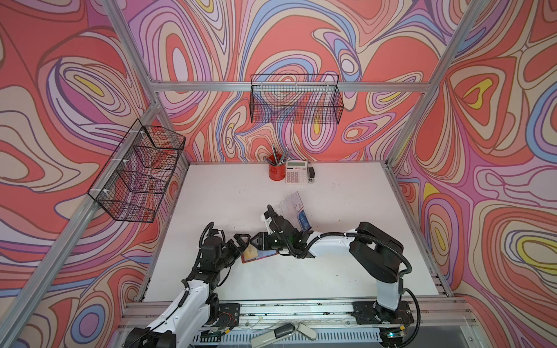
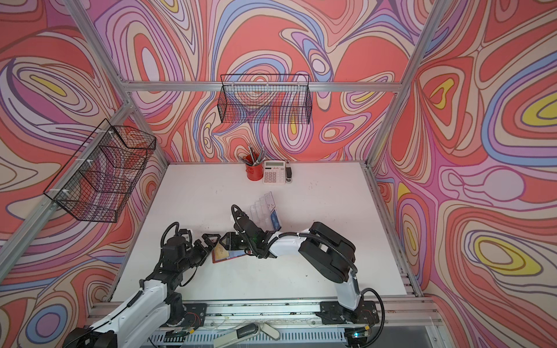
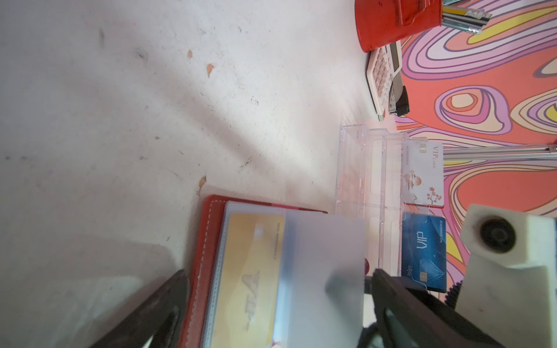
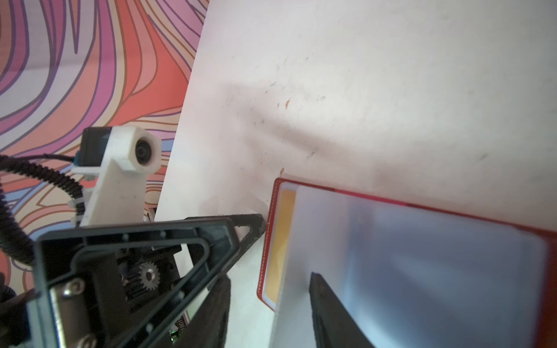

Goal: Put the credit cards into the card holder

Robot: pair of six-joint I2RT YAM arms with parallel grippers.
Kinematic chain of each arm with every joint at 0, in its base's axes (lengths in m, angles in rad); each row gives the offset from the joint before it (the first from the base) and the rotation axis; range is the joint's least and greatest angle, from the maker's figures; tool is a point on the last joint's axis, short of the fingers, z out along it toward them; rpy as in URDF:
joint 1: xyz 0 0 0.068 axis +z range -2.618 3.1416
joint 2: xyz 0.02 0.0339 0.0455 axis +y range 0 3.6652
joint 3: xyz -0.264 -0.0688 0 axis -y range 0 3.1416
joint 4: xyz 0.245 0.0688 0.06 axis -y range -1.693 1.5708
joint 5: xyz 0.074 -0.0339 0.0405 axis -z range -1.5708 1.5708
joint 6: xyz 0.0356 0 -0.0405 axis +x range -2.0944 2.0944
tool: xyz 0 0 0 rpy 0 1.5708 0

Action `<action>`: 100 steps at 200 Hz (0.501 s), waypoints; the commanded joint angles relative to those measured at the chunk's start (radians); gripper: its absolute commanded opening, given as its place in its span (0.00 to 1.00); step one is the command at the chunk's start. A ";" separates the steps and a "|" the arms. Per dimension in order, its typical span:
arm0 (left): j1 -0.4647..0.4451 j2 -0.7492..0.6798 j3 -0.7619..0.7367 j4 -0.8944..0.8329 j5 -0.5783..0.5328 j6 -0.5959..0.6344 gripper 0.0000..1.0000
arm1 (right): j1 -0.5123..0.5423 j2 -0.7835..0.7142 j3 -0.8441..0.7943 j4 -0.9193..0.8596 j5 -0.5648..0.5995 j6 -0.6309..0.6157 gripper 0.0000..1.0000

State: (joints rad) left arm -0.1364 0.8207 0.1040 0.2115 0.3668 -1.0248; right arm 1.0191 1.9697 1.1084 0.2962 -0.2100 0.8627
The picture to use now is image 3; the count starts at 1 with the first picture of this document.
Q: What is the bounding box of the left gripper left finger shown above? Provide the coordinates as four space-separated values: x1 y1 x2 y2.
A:
92 270 190 347

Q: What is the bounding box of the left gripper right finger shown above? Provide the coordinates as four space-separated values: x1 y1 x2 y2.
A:
371 269 502 347

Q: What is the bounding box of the red leather card holder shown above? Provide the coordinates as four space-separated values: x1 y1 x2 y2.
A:
177 194 371 348

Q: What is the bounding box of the gold VIP card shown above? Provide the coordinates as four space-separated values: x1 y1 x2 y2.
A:
203 213 285 347

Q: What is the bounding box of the white VIP card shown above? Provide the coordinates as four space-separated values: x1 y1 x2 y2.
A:
402 139 445 207

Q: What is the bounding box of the black stapler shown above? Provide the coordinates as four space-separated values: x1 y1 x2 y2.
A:
388 72 410 117

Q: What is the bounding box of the white pink calculator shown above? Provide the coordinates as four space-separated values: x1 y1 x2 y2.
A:
366 41 403 121

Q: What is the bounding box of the red pen cup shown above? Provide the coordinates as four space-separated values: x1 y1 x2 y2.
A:
355 0 442 53

